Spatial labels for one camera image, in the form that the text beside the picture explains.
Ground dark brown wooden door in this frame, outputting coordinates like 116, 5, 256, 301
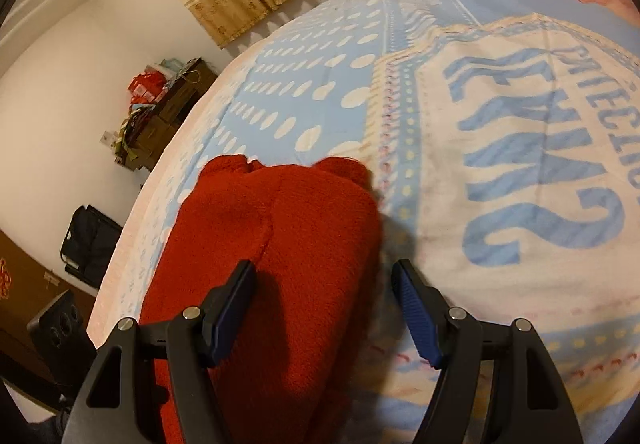
0, 233, 96, 381

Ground dark wooden desk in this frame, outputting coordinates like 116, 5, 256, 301
114, 58, 217, 171

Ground red knitted garment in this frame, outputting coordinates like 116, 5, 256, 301
141, 156, 381, 443

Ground blue polka dot bedspread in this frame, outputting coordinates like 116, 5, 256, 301
89, 0, 639, 443

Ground red items on desk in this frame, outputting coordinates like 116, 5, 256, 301
128, 69, 167, 106

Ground black speaker box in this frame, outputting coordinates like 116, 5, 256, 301
27, 290, 96, 401

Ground black folding chair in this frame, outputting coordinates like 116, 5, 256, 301
60, 204, 122, 289

